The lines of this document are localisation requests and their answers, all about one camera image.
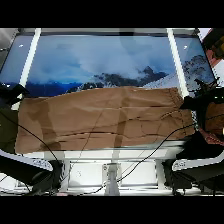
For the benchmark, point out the brown pants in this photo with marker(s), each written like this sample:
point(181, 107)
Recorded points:
point(100, 120)

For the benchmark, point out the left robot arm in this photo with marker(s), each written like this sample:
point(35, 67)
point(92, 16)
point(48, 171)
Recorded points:
point(23, 172)

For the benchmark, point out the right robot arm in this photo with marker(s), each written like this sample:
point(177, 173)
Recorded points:
point(200, 165)

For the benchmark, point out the heap of clothes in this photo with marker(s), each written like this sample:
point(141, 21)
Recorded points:
point(215, 41)

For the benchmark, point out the brown garment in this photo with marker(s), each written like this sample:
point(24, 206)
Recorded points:
point(215, 116)

